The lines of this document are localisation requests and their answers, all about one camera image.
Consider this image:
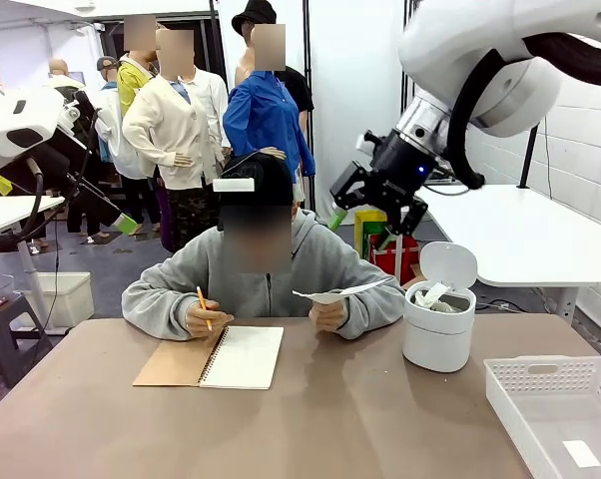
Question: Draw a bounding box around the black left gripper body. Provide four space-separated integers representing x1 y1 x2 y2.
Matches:
3 130 90 197

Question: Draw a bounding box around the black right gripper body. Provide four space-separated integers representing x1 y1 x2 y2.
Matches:
364 128 441 202

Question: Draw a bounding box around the orange pencil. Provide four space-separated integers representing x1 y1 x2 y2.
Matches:
196 285 214 331

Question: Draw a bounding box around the white paper sheet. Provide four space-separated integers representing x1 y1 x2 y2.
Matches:
293 277 392 304

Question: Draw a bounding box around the spiral notebook brown cover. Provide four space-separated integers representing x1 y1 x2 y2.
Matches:
132 324 286 391

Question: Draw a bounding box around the person's right forearm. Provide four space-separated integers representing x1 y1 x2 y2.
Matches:
121 276 202 340

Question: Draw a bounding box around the person's left forearm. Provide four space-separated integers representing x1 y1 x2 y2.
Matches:
337 281 406 341

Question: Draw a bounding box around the crumpled white paper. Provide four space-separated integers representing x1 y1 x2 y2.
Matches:
413 281 464 314

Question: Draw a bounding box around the person's right hand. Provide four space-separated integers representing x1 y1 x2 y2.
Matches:
185 298 235 341

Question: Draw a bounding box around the person's left hand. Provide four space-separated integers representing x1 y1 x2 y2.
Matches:
307 297 349 334

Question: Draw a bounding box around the white height-adjustable table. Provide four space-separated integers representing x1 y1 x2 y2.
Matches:
0 194 66 333

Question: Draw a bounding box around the capped white shirt mannequin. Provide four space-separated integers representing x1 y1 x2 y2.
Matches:
94 55 157 236

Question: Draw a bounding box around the person in grey hoodie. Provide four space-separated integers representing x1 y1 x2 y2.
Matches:
121 209 406 343

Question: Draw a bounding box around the black cap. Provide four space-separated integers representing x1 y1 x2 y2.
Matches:
216 152 296 231

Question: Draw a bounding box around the bald mannequin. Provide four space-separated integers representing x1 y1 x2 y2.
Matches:
47 58 87 94

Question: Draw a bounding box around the white storage box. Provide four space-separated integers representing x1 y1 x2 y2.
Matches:
16 271 96 331

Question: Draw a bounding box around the yellow shirt mannequin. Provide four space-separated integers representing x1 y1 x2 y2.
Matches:
116 14 158 119

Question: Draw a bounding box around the blue shirt mannequin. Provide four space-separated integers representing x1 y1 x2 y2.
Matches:
223 22 316 211

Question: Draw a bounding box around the black tee mannequin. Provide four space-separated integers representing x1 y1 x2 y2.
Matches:
234 37 315 151

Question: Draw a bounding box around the cream cardigan mannequin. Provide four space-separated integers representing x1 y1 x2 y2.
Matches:
122 27 232 253

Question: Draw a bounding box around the white lidded trash bin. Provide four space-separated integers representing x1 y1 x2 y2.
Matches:
402 240 479 374

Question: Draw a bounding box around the large white table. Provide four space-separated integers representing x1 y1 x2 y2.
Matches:
422 183 601 328

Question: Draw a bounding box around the black tripod stand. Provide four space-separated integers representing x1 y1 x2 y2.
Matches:
517 122 540 190

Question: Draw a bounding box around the black backdrop pole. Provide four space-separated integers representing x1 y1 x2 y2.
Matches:
302 0 315 211

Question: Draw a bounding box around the grey plastic stool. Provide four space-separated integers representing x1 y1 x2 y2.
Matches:
0 293 53 390

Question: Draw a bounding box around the black bucket hat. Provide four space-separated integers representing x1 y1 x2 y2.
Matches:
231 0 278 37

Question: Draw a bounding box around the white perforated plastic basket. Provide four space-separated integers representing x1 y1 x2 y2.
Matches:
482 354 601 479

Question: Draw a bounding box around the white label sticker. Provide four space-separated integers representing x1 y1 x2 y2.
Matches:
561 439 601 469

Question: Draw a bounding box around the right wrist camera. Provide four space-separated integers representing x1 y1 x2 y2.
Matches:
354 129 387 157

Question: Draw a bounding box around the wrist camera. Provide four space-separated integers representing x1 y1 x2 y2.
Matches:
55 89 101 151
354 129 387 157

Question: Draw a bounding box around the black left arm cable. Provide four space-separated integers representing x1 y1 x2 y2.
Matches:
0 157 45 254

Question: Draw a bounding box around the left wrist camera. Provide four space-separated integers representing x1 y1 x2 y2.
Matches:
55 89 101 151

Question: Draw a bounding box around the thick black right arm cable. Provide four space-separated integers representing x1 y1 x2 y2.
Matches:
447 32 601 191

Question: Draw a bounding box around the white head camera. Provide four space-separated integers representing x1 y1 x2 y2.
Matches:
213 177 256 194

